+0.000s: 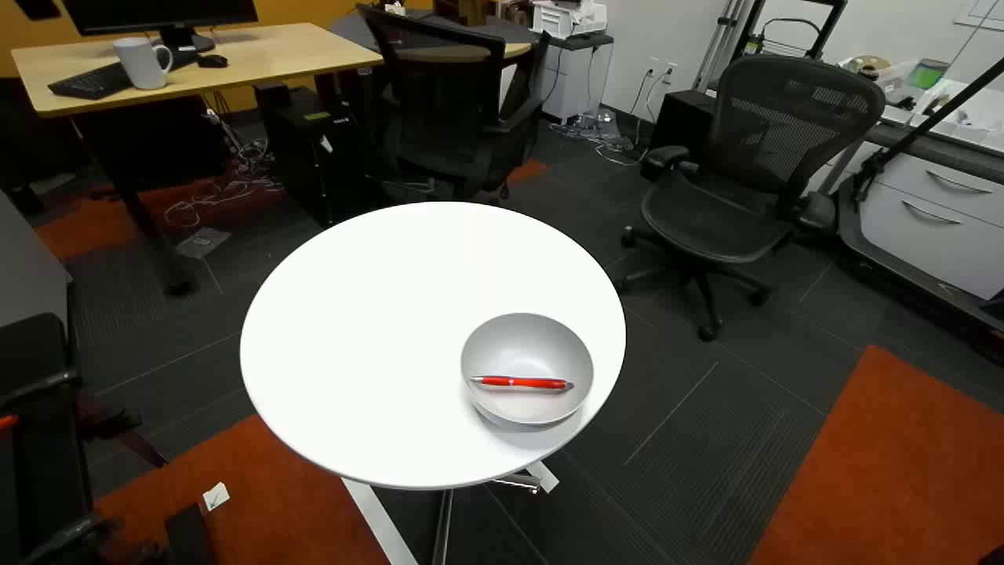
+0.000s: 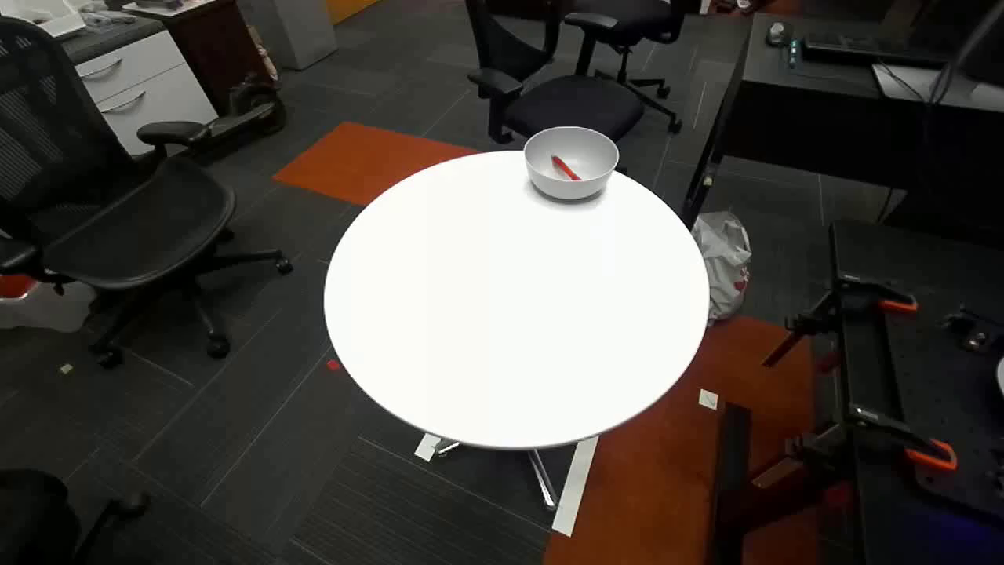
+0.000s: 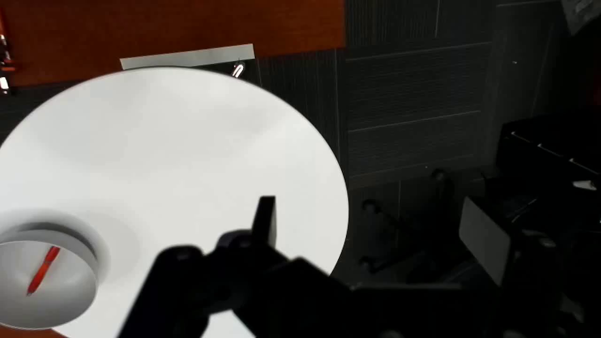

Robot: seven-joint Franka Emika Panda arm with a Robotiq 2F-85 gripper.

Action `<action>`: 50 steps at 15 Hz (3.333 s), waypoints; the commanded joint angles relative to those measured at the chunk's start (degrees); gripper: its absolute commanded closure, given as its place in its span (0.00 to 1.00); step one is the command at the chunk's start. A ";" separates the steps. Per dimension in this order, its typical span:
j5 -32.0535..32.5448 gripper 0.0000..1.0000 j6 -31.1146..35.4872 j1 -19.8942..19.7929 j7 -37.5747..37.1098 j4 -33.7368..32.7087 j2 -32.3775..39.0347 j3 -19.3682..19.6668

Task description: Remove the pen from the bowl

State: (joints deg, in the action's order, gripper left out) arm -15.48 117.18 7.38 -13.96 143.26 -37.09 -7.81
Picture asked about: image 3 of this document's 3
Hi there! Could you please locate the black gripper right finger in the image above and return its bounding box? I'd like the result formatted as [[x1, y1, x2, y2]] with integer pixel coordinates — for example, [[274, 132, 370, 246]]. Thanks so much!
[[216, 196, 285, 263]]

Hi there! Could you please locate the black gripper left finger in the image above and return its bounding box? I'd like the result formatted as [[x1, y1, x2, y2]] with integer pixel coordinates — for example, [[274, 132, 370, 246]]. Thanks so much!
[[118, 246, 208, 338]]

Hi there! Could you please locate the grey bowl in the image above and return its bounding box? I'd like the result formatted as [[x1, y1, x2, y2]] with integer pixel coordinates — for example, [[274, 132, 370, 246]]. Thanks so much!
[[0, 229, 100, 331]]

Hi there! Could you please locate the round white table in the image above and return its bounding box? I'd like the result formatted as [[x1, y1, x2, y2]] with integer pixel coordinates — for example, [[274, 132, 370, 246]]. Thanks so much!
[[0, 68, 349, 338]]

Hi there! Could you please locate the black office chair behind robot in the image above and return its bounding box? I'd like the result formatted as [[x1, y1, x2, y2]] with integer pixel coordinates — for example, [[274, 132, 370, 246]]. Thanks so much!
[[351, 168, 494, 284]]

